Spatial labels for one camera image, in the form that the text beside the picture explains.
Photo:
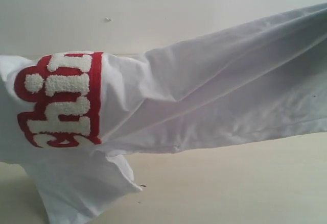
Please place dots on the white t-shirt red lettering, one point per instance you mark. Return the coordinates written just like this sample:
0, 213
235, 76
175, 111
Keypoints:
68, 119

